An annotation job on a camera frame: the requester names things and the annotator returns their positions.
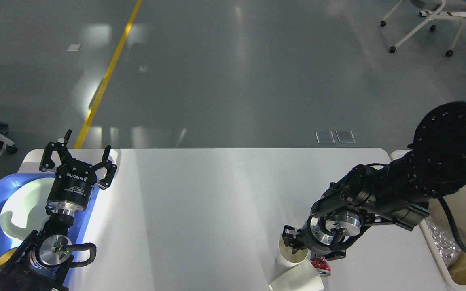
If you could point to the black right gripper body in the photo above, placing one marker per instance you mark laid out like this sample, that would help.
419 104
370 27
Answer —
316 237

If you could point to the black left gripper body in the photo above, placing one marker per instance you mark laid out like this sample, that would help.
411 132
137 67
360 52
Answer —
72 187

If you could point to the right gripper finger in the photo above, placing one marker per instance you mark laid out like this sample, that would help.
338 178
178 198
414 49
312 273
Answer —
328 254
293 238

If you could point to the crushed red soda can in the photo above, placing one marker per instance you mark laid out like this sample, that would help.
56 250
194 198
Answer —
322 267

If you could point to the white paper cup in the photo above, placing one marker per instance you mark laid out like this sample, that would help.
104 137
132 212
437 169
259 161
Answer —
302 277
286 258

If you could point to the dark grey mug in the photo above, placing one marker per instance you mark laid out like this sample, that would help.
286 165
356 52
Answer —
6 256

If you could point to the foil sheet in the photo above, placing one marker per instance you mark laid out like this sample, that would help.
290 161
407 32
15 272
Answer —
444 240

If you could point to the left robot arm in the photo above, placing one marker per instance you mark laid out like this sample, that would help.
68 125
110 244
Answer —
42 261

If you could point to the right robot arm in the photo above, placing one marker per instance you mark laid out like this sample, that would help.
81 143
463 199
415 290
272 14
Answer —
397 193

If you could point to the floor outlet cover left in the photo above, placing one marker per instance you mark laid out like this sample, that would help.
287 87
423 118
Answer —
325 137

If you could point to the floor outlet cover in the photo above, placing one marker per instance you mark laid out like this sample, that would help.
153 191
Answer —
325 137
345 136

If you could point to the floor outlet cover right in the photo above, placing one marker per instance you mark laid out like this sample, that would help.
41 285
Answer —
345 136

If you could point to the beige waste bin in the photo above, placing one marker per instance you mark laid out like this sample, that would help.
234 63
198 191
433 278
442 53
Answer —
457 204

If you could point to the white office chair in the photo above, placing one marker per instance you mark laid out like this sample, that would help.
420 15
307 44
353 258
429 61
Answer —
437 10

